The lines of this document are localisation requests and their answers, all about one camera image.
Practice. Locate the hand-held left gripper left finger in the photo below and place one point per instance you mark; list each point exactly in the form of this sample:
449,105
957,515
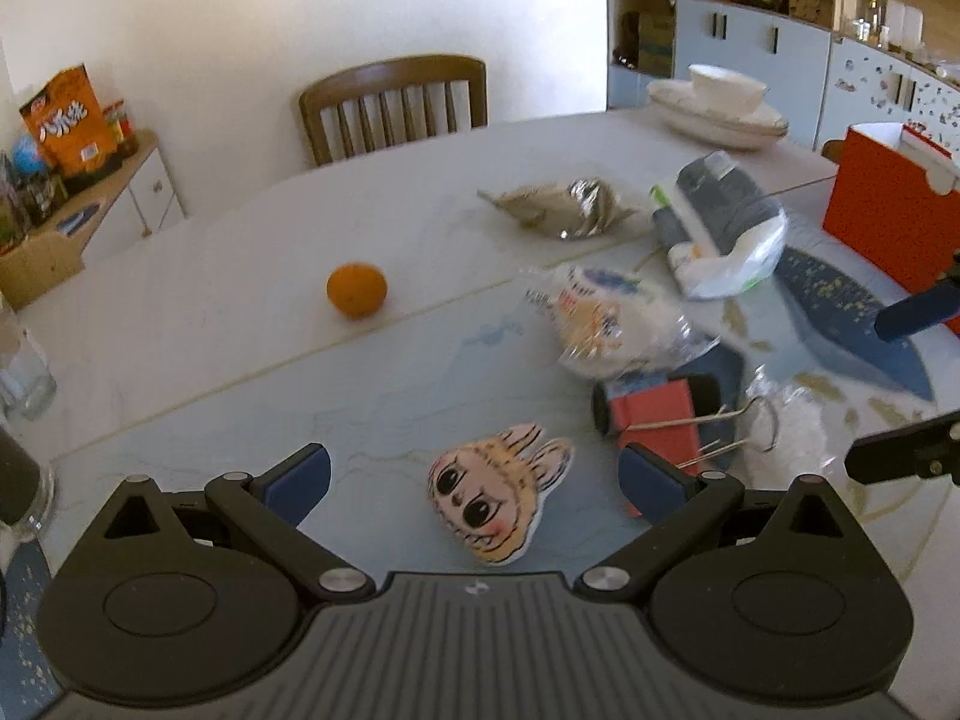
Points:
301,478

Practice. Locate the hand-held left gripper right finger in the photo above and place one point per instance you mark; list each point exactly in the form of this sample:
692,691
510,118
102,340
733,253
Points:
646,484

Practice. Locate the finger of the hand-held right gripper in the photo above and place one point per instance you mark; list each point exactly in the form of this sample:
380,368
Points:
915,313
907,454

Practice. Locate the red and black binder clip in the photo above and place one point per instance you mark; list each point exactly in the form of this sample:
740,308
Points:
660,405

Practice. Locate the red cardboard box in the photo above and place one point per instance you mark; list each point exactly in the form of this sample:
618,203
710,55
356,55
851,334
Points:
885,210

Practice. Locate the clear bag with white contents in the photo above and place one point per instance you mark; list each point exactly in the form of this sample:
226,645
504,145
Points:
795,427

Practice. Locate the cartoon face sticker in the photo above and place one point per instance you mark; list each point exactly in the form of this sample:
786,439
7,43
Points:
487,491

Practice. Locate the clear blueberry bread packet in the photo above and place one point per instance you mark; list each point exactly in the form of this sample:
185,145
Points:
615,322

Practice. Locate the grey socks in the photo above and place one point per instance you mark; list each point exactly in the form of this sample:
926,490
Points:
720,225

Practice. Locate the white patterned desktop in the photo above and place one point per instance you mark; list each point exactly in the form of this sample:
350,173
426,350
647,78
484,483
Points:
225,277

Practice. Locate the orange fruit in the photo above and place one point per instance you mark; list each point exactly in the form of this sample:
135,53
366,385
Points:
357,289

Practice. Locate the stack of white plates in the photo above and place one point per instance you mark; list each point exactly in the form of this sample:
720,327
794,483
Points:
720,127

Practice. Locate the crumpled silver foil wrapper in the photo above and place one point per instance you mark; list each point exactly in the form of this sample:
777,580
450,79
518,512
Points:
570,210

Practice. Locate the white bowl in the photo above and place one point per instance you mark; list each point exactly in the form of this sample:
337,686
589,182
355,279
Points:
727,90

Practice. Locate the blue-grey cabinet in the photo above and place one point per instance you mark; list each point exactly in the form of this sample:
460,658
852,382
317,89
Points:
787,45

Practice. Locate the clear drinking glass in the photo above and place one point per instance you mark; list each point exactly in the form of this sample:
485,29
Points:
22,367

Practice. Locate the white wooden sideboard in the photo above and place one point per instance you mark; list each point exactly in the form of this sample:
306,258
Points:
112,202

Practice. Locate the brown cardboard carton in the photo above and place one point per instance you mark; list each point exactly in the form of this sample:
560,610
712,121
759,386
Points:
656,41

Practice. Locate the red-lidded jar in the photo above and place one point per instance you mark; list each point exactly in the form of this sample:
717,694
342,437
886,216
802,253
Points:
120,127

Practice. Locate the brown wooden chair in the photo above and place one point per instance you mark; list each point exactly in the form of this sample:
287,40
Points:
390,82

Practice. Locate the blue packet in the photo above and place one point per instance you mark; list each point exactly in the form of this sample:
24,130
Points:
30,157

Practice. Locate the orange snack bag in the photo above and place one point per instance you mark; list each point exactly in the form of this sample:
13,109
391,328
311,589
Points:
67,120

